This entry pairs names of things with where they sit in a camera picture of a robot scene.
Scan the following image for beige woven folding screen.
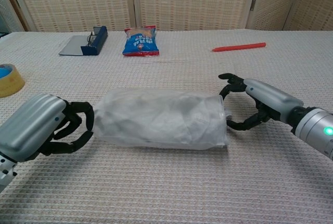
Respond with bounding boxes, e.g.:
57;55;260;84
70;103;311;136
0;0;333;32

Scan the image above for black thin-frame eyeglasses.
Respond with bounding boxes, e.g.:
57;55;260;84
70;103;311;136
86;27;104;47

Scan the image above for open blue glasses case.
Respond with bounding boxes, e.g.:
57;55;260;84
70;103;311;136
58;26;108;56

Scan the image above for tan tape roll blue core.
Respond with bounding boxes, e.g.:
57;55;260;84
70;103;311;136
0;64;26;98

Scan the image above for red plastic pen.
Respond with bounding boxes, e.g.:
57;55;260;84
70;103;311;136
211;42;266;53

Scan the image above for white plastic-wrapped bundle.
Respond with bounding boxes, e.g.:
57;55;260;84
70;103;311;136
93;88;232;150

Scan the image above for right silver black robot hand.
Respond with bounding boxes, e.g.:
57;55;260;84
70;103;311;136
218;73;304;131

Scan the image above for blue red snack packet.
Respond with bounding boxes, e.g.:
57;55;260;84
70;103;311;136
122;25;160;57

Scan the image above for white woven tablecloth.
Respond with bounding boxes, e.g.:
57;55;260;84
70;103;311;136
0;29;333;224

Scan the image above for grey cloth garment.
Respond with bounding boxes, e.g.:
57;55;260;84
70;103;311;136
97;93;227;146

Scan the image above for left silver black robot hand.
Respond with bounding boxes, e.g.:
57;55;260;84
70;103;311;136
0;93;95;164

